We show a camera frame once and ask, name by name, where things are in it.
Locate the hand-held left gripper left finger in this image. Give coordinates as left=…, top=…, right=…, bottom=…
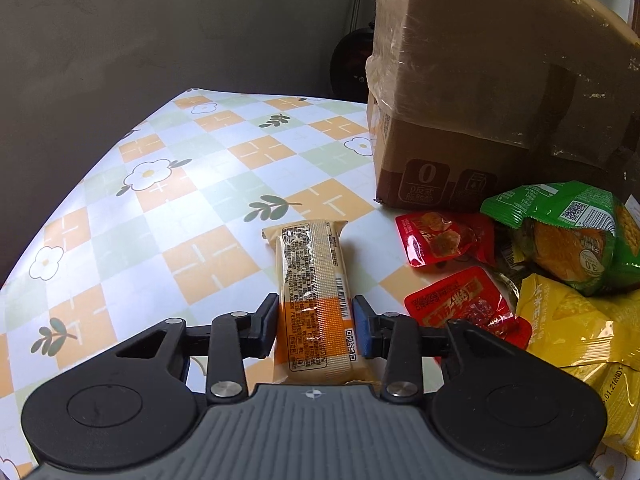
left=116, top=294, right=280, bottom=404

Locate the yellow chip bag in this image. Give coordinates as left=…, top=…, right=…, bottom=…
left=515, top=274, right=640, bottom=368
left=565, top=360, right=640, bottom=461

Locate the checked floral tablecloth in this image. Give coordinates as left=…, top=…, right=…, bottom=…
left=0, top=87, right=640, bottom=480

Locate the dark green small packet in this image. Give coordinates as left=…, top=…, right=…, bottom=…
left=492, top=232, right=523, bottom=306

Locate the red snack packet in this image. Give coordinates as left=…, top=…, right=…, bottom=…
left=395, top=210, right=498, bottom=267
left=404, top=266, right=532, bottom=350

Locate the orange cream snack bar packet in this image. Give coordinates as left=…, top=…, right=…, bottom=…
left=261, top=219, right=375, bottom=386

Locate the green chip bag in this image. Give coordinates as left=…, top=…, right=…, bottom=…
left=480, top=181, right=640, bottom=297

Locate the black exercise bike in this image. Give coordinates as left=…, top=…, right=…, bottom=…
left=330, top=0, right=376, bottom=103

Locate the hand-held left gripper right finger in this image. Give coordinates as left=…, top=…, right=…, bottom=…
left=352, top=296, right=516, bottom=403

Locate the cardboard box with plastic liner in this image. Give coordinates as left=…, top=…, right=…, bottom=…
left=365, top=0, right=640, bottom=213

